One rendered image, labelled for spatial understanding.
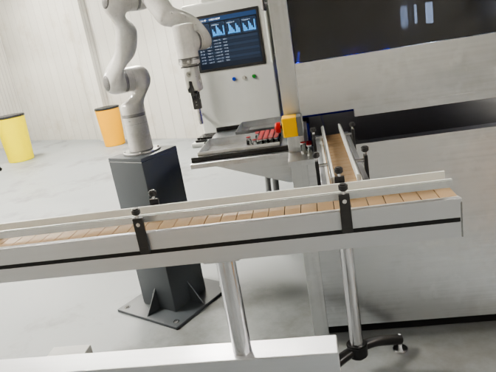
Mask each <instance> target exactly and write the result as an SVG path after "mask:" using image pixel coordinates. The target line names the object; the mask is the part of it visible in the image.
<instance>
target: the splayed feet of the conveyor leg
mask: <svg viewBox="0 0 496 372"><path fill-rule="evenodd" d="M383 345H394V346H393V351H394V352H396V353H398V354H405V353H406V352H407V351H408V348H407V346H406V345H404V344H403V337H402V335H401V334H387V335H378V336H374V337H369V338H367V339H364V340H363V344H362V345H361V346H360V347H353V346H352V345H351V344H350V340H349V341H347V343H346V347H347V348H346V349H345V350H343V351H342V352H340V353H339V357H340V367H342V366H343V365H344V364H345V363H346V362H348V361H349V360H350V359H353V360H362V359H364V358H366V357H367V356H368V349H370V348H374V347H377V346H383Z"/></svg>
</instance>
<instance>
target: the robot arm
mask: <svg viewBox="0 0 496 372"><path fill-rule="evenodd" d="M102 7H103V10H104V12H105V13H106V14H107V16H108V17H109V18H110V19H111V20H112V22H113V23H114V27H115V50H114V54H113V56H112V58H111V60H110V62H109V64H108V66H107V67H106V70H105V72H104V76H103V86H104V88H105V90H106V91H107V92H108V93H110V94H123V93H126V92H131V96H130V97H129V98H128V99H127V100H126V101H125V102H124V103H123V104H122V105H121V107H120V112H121V116H122V119H123V125H124V129H125V134H126V137H127V141H128V147H129V150H127V151H124V153H123V156H141V155H145V154H150V153H153V152H155V151H158V150H159V149H160V145H153V143H152V139H151V133H150V129H149V126H148V120H147V116H146V112H145V105H144V100H145V95H146V93H147V91H148V88H149V86H150V83H151V76H150V74H149V72H148V70H147V69H146V68H145V67H144V66H139V65H136V66H127V64H128V63H129V62H130V61H131V59H132V58H133V57H134V55H135V52H136V50H137V28H136V27H135V26H134V25H133V24H132V23H131V22H130V21H129V20H128V19H127V18H126V17H125V14H126V13H127V12H131V11H138V10H145V9H147V8H148V10H149V11H150V12H151V14H152V15H153V17H154V18H155V19H156V21H157V22H158V23H159V24H161V25H162V26H165V27H172V30H173V37H174V41H175V45H176V53H177V57H178V61H179V65H180V66H182V67H181V69H184V75H185V83H186V87H187V92H188V93H191V97H192V101H193V107H194V109H195V110H196V109H201V108H202V102H201V98H200V93H199V92H200V91H201V90H202V89H203V85H202V79H201V75H200V72H199V68H198V66H199V64H198V63H200V60H199V50H203V49H207V48H209V47H210V45H211V43H212V38H211V36H210V34H209V32H208V31H207V29H206V28H205V27H204V25H203V24H202V23H201V22H200V20H198V19H197V18H196V17H195V16H193V15H191V14H189V13H187V12H185V11H183V10H179V9H176V8H175V7H173V5H172V4H171V3H170V2H169V0H102ZM126 66H127V67H126Z"/></svg>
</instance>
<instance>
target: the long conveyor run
mask: <svg viewBox="0 0 496 372"><path fill-rule="evenodd" d="M334 172H335V173H336V174H337V176H335V177H334V181H335V184H329V185H318V186H311V187H299V188H293V189H286V190H275V191H268V192H262V193H250V194H244V195H237V196H225V197H218V198H212V199H200V200H194V201H182V202H176V203H169V204H160V203H159V198H155V195H156V190H154V189H152V190H149V191H148V195H149V196H150V197H152V199H149V202H150V206H144V207H132V208H126V209H119V210H107V211H101V212H95V213H83V214H76V215H70V216H58V217H51V218H40V219H33V220H26V221H15V222H8V223H2V224H0V283H9V282H17V281H25V280H39V279H47V278H61V277H69V276H76V275H90V274H98V273H106V272H120V271H128V270H135V269H150V268H157V267H165V266H179V265H187V264H201V263H209V262H216V261H231V260H238V259H246V258H260V257H268V256H276V255H290V254H298V253H305V252H319V251H327V250H335V249H349V248H357V247H371V246H379V245H386V244H400V243H408V242H416V241H430V240H438V239H445V238H460V237H463V236H464V228H463V205H462V201H461V197H460V196H457V195H456V194H455V193H454V192H453V191H452V189H451V187H453V181H452V179H445V175H444V170H442V171H436V172H429V173H417V174H410V175H404V176H392V177H386V178H379V179H367V180H361V181H355V182H345V177H344V176H341V173H342V172H343V169H342V167H341V166H336V167H335V169H334Z"/></svg>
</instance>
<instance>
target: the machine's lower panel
mask: <svg viewBox="0 0 496 372"><path fill-rule="evenodd" d="M363 145H367V146H368V148H369V151H367V155H368V167H369V175H370V179H379V178H386V177H392V176H404V175H410V174H417V173H429V172H436V171H444V175H445V179H452V181H453V187H451V189H452V191H453V192H454V193H455V194H456V195H457V196H460V197H461V201H462V205H463V228H464V236H463V237H460V238H445V239H438V240H430V241H416V242H408V243H400V244H386V245H379V246H371V247H357V248H353V249H354V263H355V270H356V283H357V291H358V298H359V311H360V319H361V324H371V323H389V322H399V321H409V320H428V319H438V318H448V317H465V316H475V315H485V314H496V123H487V124H481V125H471V126H464V127H458V128H448V129H441V130H436V131H425V132H419V133H413V134H403V135H396V136H391V137H380V138H374V139H364V140H357V141H356V151H357V153H358V155H359V158H360V159H363V154H364V152H362V151H361V147H362V146H363ZM319 257H320V268H321V275H322V280H323V291H324V298H325V308H326V314H327V321H328V327H332V326H347V325H348V320H347V313H346V306H345V294H344V287H343V280H342V268H341V261H340V250H339V249H335V250H327V251H319Z"/></svg>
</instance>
